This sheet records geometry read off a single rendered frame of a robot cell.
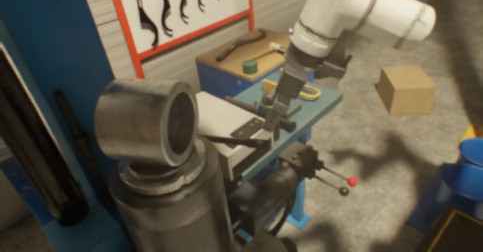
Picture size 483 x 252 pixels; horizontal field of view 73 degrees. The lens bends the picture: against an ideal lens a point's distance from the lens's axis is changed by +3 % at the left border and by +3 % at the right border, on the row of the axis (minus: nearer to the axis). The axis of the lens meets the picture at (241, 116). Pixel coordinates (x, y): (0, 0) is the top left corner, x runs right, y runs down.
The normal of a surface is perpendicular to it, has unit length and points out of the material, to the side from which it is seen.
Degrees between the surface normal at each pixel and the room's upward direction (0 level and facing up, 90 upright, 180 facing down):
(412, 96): 90
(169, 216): 90
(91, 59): 90
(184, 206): 90
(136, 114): 48
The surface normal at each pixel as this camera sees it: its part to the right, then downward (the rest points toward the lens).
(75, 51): 0.72, 0.34
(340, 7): -0.15, 0.62
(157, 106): -0.22, -0.32
